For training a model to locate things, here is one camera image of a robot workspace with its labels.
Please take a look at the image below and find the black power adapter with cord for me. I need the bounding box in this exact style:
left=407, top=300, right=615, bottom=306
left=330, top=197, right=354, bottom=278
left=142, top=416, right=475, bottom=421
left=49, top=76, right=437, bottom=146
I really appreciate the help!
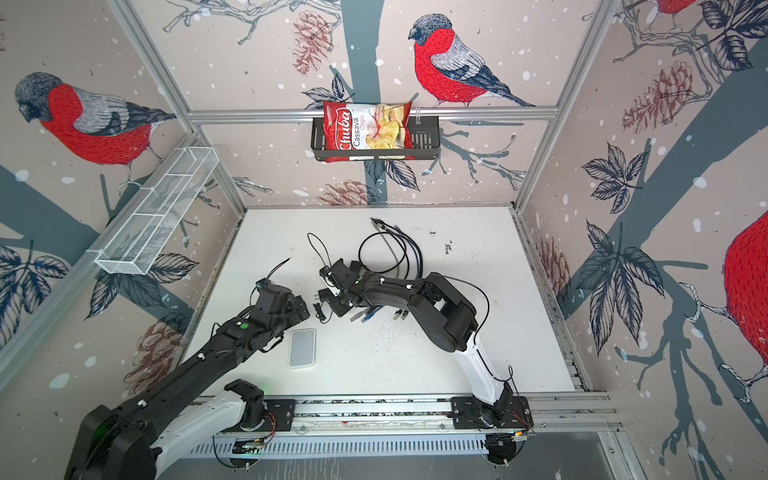
left=313, top=292, right=335, bottom=325

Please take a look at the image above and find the white network switch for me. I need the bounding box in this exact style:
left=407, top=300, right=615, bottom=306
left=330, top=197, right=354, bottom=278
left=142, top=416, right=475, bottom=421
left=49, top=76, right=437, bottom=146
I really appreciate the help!
left=288, top=328, right=317, bottom=369

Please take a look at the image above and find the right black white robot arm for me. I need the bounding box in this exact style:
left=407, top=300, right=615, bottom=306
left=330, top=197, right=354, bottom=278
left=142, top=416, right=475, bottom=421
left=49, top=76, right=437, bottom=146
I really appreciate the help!
left=318, top=260, right=514, bottom=426

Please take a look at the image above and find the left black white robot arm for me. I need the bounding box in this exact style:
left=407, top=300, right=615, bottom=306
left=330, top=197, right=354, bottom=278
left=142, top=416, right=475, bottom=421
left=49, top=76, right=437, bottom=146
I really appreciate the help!
left=64, top=279, right=310, bottom=479

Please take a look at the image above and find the red cassava chips bag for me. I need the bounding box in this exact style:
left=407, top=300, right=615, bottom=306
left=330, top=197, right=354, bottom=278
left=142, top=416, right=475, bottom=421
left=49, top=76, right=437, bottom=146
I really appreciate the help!
left=323, top=102, right=413, bottom=162

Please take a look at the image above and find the grey ethernet cable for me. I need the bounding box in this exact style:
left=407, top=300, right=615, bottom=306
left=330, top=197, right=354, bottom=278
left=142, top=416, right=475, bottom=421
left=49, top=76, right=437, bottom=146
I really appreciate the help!
left=350, top=219, right=404, bottom=324

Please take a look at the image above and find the dark blue ethernet cable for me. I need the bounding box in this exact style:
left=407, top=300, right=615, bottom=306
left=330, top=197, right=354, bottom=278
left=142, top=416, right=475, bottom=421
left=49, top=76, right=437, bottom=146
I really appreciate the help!
left=362, top=219, right=421, bottom=324

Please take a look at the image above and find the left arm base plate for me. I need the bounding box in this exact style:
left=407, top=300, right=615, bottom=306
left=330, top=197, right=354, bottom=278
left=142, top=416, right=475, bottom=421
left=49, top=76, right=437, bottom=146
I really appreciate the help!
left=235, top=398, right=296, bottom=433

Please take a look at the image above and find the white wire mesh shelf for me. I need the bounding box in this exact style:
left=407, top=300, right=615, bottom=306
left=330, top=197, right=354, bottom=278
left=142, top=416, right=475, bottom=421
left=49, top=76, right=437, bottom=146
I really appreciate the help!
left=95, top=146, right=219, bottom=275

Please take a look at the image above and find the black wall basket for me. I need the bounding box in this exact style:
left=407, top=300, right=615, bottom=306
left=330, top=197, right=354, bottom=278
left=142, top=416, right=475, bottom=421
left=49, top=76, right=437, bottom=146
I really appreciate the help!
left=310, top=116, right=441, bottom=163

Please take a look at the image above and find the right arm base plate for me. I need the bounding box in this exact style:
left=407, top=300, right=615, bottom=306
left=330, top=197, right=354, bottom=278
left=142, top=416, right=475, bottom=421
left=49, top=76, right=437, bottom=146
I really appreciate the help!
left=447, top=396, right=534, bottom=431

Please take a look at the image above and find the aluminium mounting rail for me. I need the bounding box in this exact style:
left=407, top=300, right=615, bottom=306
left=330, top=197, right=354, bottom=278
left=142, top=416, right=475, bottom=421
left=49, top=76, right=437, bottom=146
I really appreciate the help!
left=122, top=391, right=625, bottom=438

